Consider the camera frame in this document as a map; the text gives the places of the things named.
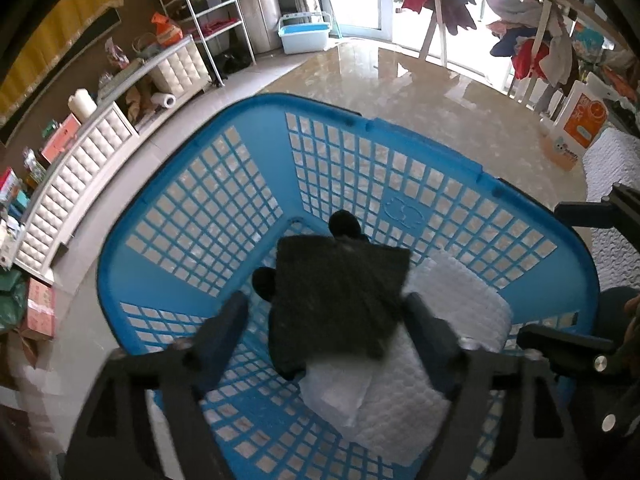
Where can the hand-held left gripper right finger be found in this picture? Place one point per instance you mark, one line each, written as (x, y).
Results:
(427, 335)

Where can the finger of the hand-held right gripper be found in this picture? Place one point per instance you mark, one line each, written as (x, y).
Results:
(600, 215)
(565, 347)

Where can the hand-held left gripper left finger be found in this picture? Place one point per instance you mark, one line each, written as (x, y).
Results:
(227, 330)

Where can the white quilted cloth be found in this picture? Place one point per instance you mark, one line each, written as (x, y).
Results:
(465, 310)

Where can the black cloth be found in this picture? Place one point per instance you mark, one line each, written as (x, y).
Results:
(285, 350)

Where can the clear bubble wrap sheet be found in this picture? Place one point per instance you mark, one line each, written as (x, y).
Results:
(335, 390)

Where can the blue plastic basket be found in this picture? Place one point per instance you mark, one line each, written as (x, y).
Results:
(200, 210)

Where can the orange detergent bag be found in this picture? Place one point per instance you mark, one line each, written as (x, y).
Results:
(580, 120)

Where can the hanging mixed clothes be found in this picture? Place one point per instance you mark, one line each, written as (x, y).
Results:
(537, 50)

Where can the pink cardboard box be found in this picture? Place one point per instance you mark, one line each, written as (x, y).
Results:
(39, 307)

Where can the green plastic bag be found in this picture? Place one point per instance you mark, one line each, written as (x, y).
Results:
(11, 300)

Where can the white tufted television cabinet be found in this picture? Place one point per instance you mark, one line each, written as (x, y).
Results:
(90, 160)

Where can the white paper roll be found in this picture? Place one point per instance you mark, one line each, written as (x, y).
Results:
(164, 100)

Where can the pink flat box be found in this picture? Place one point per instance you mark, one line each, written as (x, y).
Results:
(61, 135)

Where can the wooden clothes rack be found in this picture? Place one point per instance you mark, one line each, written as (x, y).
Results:
(435, 15)

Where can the white plastic jug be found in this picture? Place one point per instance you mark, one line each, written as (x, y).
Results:
(81, 105)

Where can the black television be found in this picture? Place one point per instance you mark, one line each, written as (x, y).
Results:
(65, 75)

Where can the blue mop bucket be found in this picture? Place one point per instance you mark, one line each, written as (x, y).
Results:
(302, 35)

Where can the orange snack bag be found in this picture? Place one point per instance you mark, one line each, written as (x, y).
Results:
(166, 30)

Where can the standing air conditioner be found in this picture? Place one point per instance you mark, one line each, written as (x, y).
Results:
(262, 5)

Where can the yellow television cover cloth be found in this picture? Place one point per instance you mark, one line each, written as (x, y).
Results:
(50, 45)

